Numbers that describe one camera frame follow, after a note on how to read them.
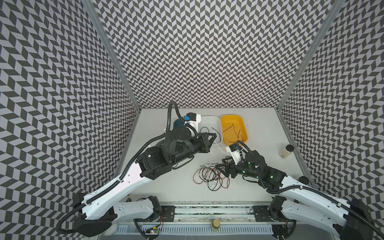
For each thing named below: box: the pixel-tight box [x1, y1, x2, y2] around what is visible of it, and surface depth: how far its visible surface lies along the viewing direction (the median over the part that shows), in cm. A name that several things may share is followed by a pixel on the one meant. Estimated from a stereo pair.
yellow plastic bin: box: [221, 115, 248, 146], surface depth 104 cm
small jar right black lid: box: [278, 144, 295, 159], surface depth 89 cm
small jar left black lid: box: [299, 176, 310, 185], surface depth 76 cm
